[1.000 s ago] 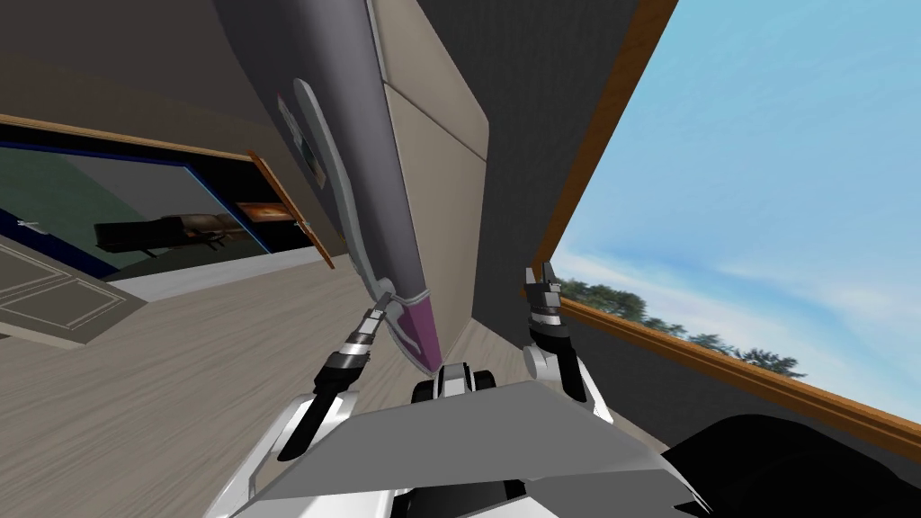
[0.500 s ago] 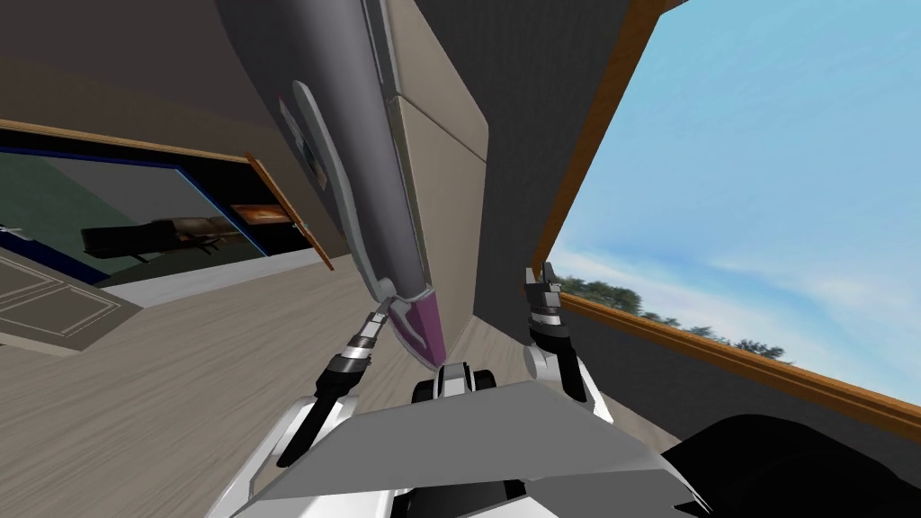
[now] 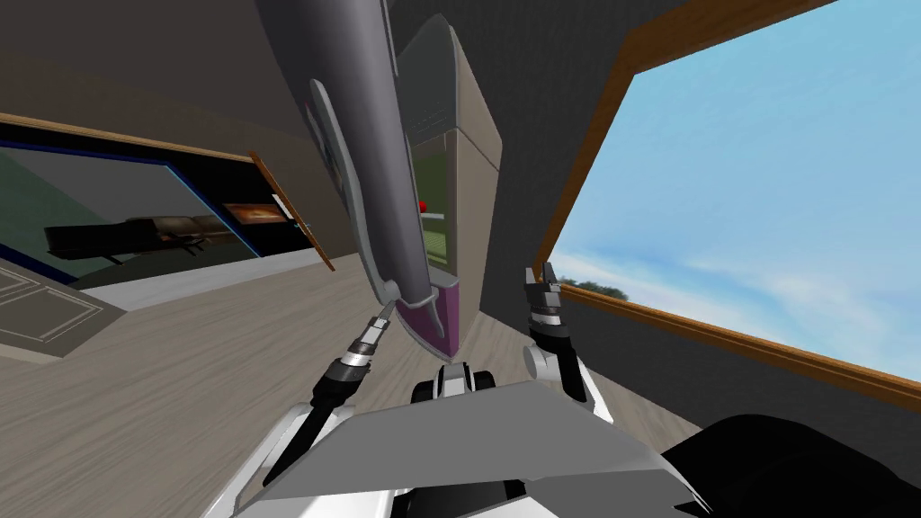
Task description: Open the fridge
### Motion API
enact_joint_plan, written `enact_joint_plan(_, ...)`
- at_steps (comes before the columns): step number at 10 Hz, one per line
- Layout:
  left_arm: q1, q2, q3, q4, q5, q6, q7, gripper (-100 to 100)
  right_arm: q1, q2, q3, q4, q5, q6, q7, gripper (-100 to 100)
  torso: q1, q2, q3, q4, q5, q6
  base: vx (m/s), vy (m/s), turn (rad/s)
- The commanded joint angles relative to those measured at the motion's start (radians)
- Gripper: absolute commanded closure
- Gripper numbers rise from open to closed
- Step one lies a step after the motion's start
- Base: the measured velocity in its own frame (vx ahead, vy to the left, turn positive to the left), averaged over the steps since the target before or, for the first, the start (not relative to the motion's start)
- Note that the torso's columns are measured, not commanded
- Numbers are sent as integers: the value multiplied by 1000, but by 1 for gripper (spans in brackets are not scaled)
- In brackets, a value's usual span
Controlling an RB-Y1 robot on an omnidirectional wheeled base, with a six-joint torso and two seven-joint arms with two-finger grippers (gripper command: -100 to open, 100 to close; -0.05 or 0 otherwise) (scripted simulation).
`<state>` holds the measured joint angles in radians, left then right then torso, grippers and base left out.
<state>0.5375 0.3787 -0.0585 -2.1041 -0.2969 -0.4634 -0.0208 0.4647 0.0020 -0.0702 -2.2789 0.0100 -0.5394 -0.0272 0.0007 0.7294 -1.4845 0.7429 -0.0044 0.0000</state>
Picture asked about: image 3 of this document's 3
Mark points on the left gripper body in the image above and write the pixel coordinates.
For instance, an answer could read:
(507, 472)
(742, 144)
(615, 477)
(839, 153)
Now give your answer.
(374, 334)

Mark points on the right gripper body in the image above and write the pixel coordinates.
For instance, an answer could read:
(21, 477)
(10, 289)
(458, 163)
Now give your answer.
(545, 298)

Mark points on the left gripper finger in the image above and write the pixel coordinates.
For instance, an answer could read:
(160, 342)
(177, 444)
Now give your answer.
(387, 311)

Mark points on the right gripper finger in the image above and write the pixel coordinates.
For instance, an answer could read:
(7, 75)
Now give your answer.
(550, 273)
(530, 276)

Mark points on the grey fridge door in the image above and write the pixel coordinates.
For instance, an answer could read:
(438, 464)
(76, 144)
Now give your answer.
(381, 129)

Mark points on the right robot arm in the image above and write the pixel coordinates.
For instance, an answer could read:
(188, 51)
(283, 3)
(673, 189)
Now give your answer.
(791, 467)

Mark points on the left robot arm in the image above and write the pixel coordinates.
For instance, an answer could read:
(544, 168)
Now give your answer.
(337, 385)

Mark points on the purple fridge lower door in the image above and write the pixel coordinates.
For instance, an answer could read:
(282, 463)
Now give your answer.
(446, 316)

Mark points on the beige fridge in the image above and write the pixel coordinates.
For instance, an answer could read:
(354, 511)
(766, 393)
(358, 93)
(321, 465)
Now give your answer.
(475, 180)

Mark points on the brown wooden door leaf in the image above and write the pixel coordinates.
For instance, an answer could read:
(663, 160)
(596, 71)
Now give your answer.
(291, 210)

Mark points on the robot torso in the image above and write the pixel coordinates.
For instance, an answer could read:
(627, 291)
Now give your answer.
(460, 446)

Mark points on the wood framed window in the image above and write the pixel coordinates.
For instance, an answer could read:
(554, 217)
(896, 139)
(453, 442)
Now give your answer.
(755, 180)

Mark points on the dark sofa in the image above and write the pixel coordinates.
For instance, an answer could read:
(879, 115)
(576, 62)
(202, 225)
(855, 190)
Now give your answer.
(129, 236)

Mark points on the grey panelled door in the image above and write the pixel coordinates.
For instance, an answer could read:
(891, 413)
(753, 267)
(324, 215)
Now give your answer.
(50, 309)

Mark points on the orange wall picture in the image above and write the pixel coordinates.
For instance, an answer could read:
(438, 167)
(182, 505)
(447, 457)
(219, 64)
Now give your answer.
(253, 213)

